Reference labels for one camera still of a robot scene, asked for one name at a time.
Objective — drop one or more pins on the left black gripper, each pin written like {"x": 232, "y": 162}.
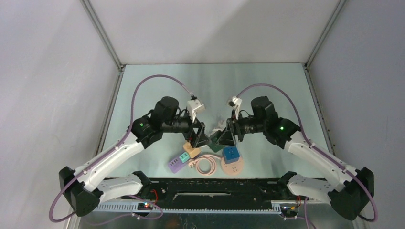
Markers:
{"x": 197, "y": 140}

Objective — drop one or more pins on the pink round power strip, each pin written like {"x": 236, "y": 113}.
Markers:
{"x": 233, "y": 168}

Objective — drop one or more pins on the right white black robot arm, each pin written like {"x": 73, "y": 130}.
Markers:
{"x": 347, "y": 189}

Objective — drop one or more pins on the white cable duct rail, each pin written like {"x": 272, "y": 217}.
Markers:
{"x": 140, "y": 207}

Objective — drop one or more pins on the beige cube socket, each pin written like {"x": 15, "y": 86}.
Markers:
{"x": 192, "y": 152}

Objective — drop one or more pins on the teal USB charger plug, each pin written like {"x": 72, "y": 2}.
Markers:
{"x": 184, "y": 157}

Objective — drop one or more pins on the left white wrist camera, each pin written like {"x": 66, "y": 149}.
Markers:
{"x": 194, "y": 106}

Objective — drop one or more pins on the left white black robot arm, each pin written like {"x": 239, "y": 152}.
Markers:
{"x": 86, "y": 187}

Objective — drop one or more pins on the dark green cube socket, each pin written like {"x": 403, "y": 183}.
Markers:
{"x": 213, "y": 145}

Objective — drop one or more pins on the purple power strip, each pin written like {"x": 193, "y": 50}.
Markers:
{"x": 175, "y": 165}

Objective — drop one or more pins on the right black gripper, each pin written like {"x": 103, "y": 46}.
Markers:
{"x": 227, "y": 138}

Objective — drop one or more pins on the blue cube socket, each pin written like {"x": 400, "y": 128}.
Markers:
{"x": 230, "y": 154}

